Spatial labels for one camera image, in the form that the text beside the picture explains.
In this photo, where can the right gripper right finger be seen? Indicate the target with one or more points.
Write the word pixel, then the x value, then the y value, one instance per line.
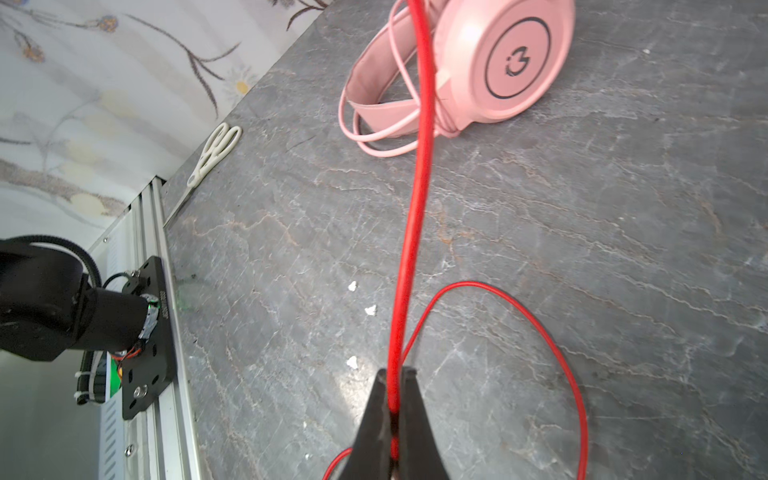
pixel 419 458

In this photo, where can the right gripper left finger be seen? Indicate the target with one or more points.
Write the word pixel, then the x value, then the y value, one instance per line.
pixel 370 457

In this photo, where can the pink headset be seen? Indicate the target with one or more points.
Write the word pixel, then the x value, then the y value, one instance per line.
pixel 494 60

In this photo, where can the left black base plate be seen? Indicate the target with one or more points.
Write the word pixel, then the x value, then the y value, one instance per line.
pixel 147 374

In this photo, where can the white scissors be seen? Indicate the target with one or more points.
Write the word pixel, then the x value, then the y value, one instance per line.
pixel 222 140

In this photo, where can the aluminium mounting rail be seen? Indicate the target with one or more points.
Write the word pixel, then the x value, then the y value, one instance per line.
pixel 146 424

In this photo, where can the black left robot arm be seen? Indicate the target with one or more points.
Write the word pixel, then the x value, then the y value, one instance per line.
pixel 53 299

